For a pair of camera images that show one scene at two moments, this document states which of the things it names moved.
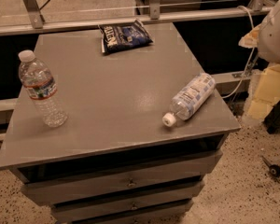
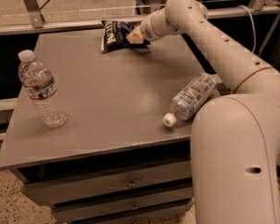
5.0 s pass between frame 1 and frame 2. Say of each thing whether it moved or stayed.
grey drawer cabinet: stayed
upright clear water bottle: stayed
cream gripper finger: moved
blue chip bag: stayed
